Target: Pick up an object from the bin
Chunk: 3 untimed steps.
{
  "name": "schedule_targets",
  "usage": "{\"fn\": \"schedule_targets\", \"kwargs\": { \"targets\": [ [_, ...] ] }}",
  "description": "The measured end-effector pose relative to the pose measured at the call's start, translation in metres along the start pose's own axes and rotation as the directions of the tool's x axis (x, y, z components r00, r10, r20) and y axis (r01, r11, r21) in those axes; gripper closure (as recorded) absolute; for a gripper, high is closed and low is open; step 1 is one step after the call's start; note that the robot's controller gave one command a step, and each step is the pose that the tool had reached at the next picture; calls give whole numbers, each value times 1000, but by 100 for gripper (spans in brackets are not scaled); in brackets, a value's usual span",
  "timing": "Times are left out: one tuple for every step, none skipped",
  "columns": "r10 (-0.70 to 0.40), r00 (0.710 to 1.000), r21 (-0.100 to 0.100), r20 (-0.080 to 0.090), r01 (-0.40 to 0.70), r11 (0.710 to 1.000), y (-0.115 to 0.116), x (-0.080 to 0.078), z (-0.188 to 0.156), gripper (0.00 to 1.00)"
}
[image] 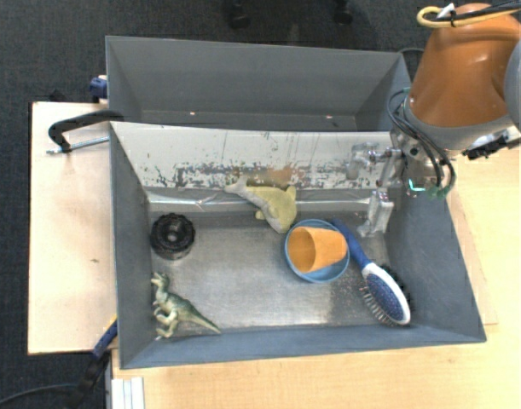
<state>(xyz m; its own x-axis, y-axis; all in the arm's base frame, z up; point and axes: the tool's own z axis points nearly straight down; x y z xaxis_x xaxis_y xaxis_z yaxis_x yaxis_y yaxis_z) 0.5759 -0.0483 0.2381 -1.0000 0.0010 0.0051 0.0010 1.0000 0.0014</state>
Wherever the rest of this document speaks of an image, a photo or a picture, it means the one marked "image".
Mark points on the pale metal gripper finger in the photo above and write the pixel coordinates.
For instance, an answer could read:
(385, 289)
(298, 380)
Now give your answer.
(380, 211)
(361, 160)

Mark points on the orange cup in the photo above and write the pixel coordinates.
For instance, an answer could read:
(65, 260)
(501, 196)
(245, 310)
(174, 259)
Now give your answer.
(324, 247)

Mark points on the blue and white hairbrush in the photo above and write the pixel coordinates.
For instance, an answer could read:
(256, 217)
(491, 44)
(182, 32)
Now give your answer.
(386, 294)

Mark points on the blue bowl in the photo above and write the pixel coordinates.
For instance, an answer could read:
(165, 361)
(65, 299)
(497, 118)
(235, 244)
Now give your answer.
(324, 274)

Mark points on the yellow-green and grey plush dolphin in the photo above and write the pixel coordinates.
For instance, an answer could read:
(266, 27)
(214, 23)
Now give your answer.
(275, 205)

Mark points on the grey metal bin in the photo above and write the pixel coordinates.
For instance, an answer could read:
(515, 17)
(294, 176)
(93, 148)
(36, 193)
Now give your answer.
(251, 296)

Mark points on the green toy dinosaur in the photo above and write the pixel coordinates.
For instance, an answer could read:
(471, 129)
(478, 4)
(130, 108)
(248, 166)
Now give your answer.
(175, 307)

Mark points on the pale wood flat board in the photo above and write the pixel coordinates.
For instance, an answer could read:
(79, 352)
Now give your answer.
(68, 228)

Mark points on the black cylinder on white bracket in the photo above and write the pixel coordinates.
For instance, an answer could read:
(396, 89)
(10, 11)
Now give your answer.
(490, 144)

